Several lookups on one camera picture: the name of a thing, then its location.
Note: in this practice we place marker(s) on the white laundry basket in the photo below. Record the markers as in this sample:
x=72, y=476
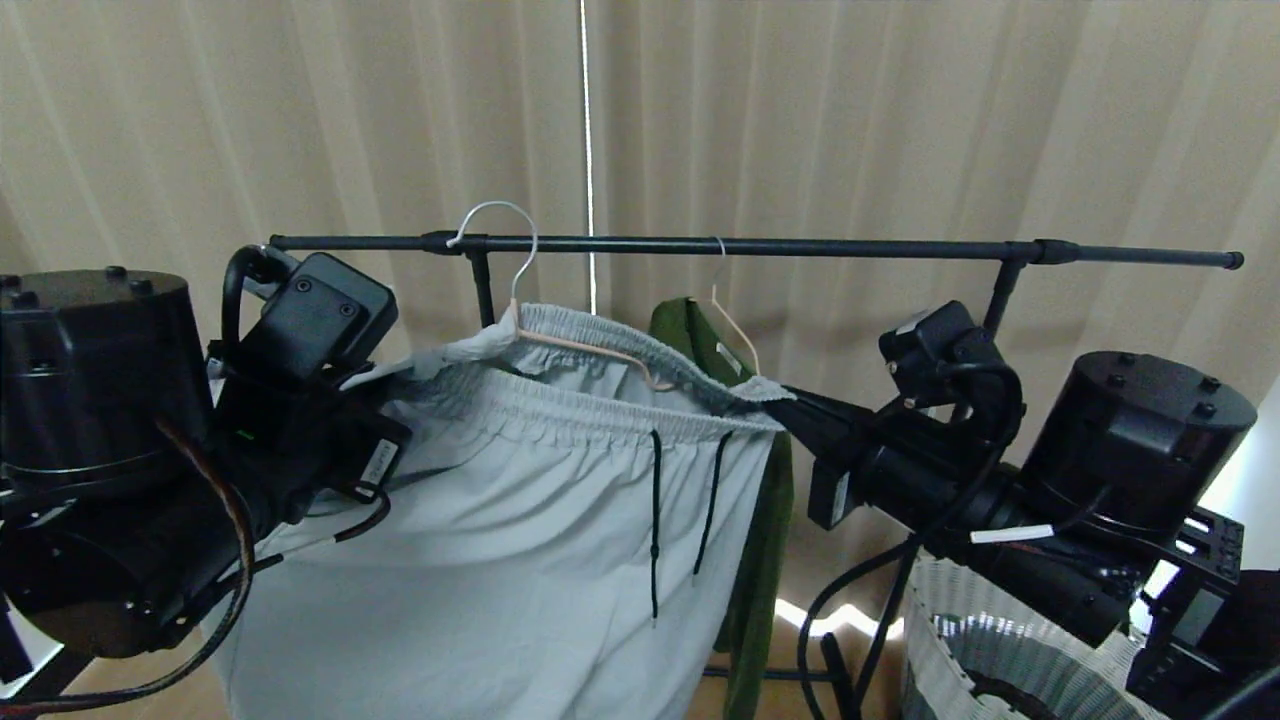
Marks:
x=940, y=610

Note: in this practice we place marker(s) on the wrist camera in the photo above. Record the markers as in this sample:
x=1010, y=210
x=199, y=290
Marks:
x=320, y=310
x=935, y=345

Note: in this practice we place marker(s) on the pink clothes hanger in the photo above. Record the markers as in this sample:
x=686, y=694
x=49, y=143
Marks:
x=580, y=345
x=735, y=330

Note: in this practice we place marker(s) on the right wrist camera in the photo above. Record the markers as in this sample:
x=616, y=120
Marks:
x=935, y=345

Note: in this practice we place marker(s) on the green long-sleeved shirt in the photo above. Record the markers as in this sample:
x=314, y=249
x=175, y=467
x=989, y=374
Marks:
x=765, y=560

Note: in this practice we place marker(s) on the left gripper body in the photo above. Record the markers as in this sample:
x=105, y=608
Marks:
x=280, y=450

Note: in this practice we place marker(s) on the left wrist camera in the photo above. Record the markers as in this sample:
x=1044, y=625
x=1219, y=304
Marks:
x=320, y=310

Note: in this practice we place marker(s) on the pale grey shorts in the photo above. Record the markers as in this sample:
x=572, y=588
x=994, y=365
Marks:
x=500, y=560

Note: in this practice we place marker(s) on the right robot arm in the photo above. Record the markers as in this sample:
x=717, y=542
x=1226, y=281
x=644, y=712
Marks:
x=1130, y=440

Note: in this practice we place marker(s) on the black clothes rack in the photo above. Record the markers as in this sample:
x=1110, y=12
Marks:
x=850, y=246

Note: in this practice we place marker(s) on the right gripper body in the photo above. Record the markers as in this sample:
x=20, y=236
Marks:
x=920, y=480

